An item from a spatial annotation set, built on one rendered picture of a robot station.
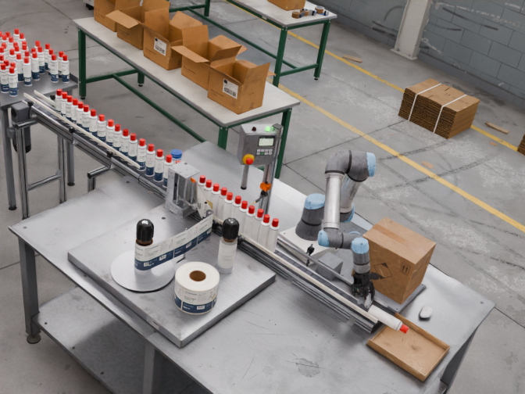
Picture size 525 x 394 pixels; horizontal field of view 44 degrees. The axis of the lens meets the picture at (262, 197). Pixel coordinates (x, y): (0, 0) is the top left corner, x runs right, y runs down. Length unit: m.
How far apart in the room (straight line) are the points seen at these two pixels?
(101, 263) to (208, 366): 0.77
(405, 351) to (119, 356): 1.54
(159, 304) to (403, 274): 1.19
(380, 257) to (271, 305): 0.59
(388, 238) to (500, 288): 2.03
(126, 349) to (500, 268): 3.00
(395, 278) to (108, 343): 1.61
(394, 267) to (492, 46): 5.49
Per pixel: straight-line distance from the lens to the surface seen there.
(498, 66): 8.49
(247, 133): 3.25
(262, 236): 3.40
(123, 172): 4.04
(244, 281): 3.25
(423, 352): 3.24
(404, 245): 3.33
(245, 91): 4.89
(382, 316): 3.20
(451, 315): 3.50
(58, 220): 3.66
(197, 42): 5.47
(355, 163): 3.18
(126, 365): 3.71
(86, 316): 3.97
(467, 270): 5.28
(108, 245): 3.40
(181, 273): 3.03
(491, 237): 5.76
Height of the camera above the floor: 3.03
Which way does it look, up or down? 34 degrees down
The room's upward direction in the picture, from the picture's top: 10 degrees clockwise
